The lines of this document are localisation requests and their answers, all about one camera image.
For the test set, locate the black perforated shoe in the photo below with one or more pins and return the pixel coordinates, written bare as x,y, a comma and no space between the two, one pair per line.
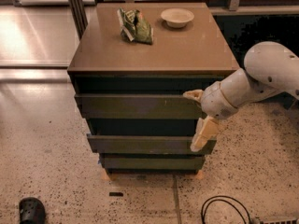
32,211

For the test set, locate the power strip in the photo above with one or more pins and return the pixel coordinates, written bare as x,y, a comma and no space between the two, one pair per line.
275,220

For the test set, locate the white bowl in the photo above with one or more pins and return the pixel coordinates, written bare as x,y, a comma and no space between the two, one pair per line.
177,17

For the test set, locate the green chip bag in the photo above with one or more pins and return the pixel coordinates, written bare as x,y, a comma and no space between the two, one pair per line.
134,26

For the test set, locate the brown drawer cabinet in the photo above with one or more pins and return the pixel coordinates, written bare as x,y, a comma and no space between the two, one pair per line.
179,60

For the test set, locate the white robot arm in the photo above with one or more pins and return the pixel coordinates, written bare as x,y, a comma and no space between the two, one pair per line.
269,69

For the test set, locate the drawer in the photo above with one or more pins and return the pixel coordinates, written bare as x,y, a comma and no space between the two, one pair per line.
125,144
151,162
136,106

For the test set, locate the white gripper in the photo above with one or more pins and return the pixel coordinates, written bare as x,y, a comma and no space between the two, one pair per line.
216,102

